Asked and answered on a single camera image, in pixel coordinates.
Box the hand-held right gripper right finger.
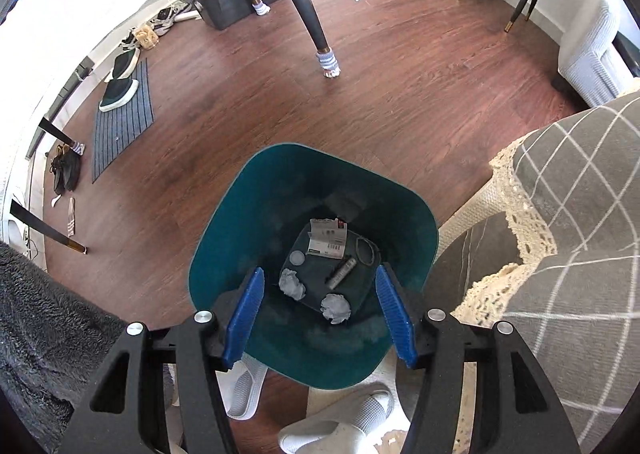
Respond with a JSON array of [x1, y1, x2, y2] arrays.
[[375, 263, 583, 454]]

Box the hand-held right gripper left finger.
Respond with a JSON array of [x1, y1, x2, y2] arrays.
[[57, 267, 266, 454]]

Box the white paper ball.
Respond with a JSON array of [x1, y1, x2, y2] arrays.
[[320, 293, 351, 325], [279, 268, 307, 299]]

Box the dark slim tube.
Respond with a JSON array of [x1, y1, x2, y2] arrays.
[[325, 257, 357, 290]]

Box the thin rubber band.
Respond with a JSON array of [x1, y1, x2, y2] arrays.
[[356, 237, 381, 266]]

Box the dark teal trash bin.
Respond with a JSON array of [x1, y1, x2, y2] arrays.
[[187, 141, 441, 391]]

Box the white printed paper card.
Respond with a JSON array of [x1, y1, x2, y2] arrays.
[[306, 218, 349, 259]]

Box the grey white slipper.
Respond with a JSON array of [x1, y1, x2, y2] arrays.
[[277, 382, 396, 454], [217, 354, 271, 420]]

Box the beige sandals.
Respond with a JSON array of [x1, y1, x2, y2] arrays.
[[134, 22, 158, 50]]

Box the black white slip-on shoe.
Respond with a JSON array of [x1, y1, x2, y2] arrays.
[[98, 78, 140, 112], [104, 48, 142, 84]]

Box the grey sneakers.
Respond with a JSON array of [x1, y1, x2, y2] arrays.
[[150, 4, 193, 30]]

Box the dark striped doormat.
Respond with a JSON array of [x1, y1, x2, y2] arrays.
[[91, 58, 156, 183]]

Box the grey fuzzy clothing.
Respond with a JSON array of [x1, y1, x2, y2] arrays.
[[0, 241, 132, 454]]

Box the dark brown shoe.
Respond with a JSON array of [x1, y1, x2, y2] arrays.
[[62, 145, 82, 190], [49, 154, 69, 195]]

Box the grey checked tablecloth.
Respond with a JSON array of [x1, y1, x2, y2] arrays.
[[452, 89, 640, 450]]

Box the dark leg gold tip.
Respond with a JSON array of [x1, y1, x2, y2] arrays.
[[10, 199, 87, 255]]

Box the grey armchair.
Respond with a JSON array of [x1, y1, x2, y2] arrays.
[[557, 0, 640, 109]]

